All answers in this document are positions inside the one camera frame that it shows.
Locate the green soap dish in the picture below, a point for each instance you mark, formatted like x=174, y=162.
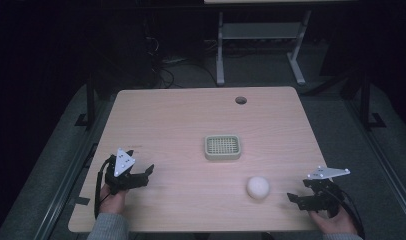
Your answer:
x=222, y=147

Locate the black metal stand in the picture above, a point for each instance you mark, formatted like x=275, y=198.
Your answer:
x=367, y=105
x=89, y=103

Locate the white round soap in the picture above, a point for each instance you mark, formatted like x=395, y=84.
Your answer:
x=258, y=187

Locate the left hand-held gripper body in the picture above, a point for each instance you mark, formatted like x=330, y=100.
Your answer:
x=121, y=166

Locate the person's left hand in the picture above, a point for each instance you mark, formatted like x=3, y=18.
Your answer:
x=112, y=201

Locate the white metal desk frame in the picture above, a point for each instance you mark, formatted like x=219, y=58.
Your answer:
x=261, y=33

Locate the person's right hand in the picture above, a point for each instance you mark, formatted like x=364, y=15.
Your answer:
x=336, y=224

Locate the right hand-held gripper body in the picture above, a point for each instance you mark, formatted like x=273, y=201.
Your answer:
x=326, y=196

